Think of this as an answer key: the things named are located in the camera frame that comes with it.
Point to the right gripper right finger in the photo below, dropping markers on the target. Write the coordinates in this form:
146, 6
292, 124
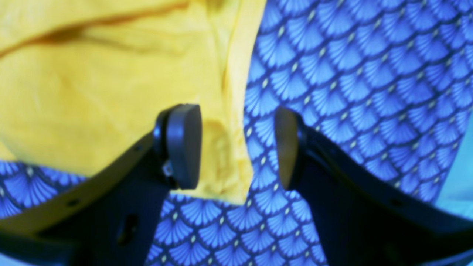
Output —
361, 220

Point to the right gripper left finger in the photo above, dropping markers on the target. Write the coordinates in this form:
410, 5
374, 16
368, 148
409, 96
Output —
111, 219

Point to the yellow T-shirt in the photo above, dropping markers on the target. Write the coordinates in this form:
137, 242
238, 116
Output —
82, 80

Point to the blue fan-patterned table cloth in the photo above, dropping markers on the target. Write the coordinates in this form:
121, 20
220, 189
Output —
388, 81

